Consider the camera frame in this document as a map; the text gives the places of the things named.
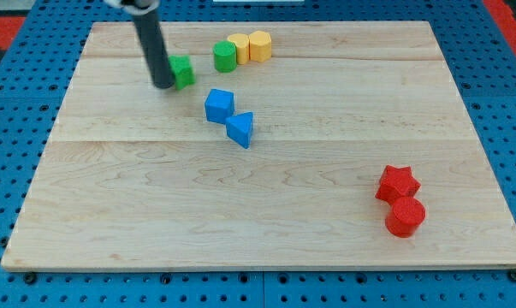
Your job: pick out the green cylinder block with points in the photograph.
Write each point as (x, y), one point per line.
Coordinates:
(224, 53)

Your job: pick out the light wooden board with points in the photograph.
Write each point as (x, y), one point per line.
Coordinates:
(136, 179)

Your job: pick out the yellow half-round block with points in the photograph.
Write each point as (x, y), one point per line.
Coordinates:
(242, 45)

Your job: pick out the yellow octagon block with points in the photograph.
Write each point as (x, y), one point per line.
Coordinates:
(260, 46)

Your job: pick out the red star block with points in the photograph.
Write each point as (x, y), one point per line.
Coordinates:
(396, 182)

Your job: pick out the blue cube block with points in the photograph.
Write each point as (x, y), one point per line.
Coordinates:
(219, 105)

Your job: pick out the green star block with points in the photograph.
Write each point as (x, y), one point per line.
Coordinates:
(182, 70)

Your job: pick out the silver rod mount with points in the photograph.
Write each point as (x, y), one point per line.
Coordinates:
(133, 4)

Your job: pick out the red cylinder block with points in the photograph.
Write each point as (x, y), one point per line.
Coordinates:
(405, 216)

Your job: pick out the blue triangle block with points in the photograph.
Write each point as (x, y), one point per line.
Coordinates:
(239, 128)

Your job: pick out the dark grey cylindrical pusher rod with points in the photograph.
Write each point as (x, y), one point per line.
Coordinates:
(151, 40)

